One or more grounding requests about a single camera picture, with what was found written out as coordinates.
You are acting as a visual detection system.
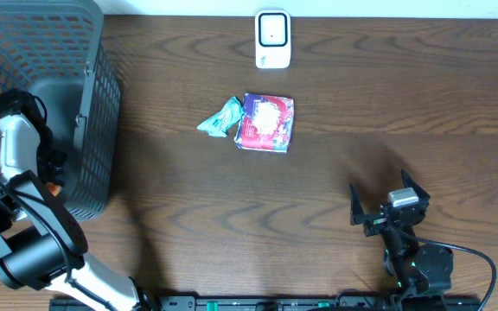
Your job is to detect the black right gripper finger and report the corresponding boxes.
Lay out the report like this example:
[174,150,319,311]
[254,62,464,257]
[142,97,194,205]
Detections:
[349,183,365,225]
[401,169,430,200]

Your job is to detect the purple red tissue pack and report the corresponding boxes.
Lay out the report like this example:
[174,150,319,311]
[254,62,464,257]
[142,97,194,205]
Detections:
[234,93,295,153]

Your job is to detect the green wet wipes packet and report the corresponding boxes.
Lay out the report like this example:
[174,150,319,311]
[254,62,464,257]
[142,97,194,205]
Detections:
[197,97,243,138]

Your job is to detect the orange Kleenex tissue pack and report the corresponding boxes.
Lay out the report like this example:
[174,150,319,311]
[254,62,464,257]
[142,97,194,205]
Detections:
[46,182,62,196]

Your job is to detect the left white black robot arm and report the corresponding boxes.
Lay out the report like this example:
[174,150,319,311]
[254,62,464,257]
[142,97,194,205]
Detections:
[0,89,162,310]

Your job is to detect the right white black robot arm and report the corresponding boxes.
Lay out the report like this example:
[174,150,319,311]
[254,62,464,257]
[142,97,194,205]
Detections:
[350,170,453,306]

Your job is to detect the grey plastic mesh basket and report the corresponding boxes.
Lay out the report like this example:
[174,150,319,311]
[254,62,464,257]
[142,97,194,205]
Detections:
[0,0,121,220]

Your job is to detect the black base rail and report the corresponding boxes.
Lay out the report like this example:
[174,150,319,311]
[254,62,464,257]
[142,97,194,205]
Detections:
[48,295,482,311]

